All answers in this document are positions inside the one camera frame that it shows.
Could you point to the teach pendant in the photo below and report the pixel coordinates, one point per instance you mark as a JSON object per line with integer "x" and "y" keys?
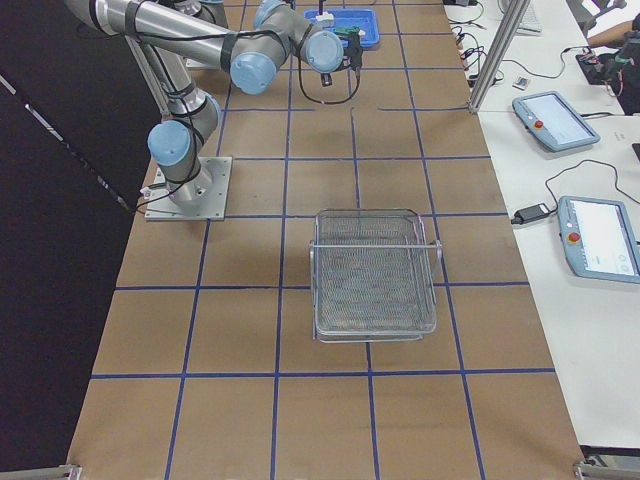
{"x": 598, "y": 240}
{"x": 553, "y": 122}

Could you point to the far teach pendant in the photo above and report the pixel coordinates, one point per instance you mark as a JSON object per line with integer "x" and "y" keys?
{"x": 553, "y": 122}

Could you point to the blue plastic tray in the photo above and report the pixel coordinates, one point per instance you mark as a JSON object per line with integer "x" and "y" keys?
{"x": 366, "y": 19}

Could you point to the white grey terminal block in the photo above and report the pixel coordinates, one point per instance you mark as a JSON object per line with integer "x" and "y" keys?
{"x": 325, "y": 19}

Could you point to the black power adapter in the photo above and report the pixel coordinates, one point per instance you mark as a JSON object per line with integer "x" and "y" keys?
{"x": 530, "y": 214}

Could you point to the green terminal block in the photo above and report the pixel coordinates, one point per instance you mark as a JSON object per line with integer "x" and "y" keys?
{"x": 347, "y": 32}

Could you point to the near teach pendant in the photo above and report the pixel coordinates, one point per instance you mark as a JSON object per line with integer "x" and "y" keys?
{"x": 598, "y": 240}

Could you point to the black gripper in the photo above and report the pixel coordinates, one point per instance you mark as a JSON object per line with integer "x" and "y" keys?
{"x": 355, "y": 51}

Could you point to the silver wire mesh shelf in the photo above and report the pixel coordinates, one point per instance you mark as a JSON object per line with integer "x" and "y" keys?
{"x": 371, "y": 276}

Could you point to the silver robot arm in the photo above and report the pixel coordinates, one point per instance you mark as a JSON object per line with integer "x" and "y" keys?
{"x": 179, "y": 43}
{"x": 210, "y": 11}

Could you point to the aluminium frame post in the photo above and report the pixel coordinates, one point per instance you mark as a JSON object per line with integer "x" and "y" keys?
{"x": 500, "y": 44}

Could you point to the person forearm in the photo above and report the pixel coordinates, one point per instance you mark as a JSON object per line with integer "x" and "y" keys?
{"x": 612, "y": 37}

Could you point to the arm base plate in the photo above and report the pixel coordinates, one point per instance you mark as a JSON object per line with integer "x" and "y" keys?
{"x": 203, "y": 198}
{"x": 195, "y": 64}

